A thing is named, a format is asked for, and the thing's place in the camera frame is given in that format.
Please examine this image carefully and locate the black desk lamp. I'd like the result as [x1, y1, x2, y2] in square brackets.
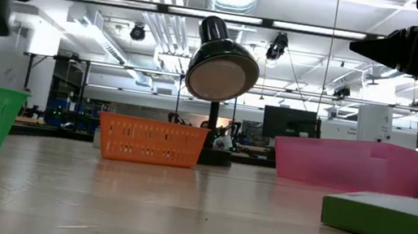
[173, 11, 267, 171]

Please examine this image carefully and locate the black aluminium table frame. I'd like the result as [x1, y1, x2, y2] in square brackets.
[9, 117, 418, 196]

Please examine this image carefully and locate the white pillar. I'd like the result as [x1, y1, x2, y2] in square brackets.
[355, 102, 396, 141]

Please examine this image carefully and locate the dark shelf rack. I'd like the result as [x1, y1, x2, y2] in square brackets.
[43, 56, 93, 135]

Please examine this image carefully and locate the white green product box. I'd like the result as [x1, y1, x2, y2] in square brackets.
[317, 184, 418, 234]

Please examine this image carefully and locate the pink plastic bin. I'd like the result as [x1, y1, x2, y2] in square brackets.
[268, 127, 418, 202]

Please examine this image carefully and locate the orange plastic basket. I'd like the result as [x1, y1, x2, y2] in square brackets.
[92, 110, 212, 174]

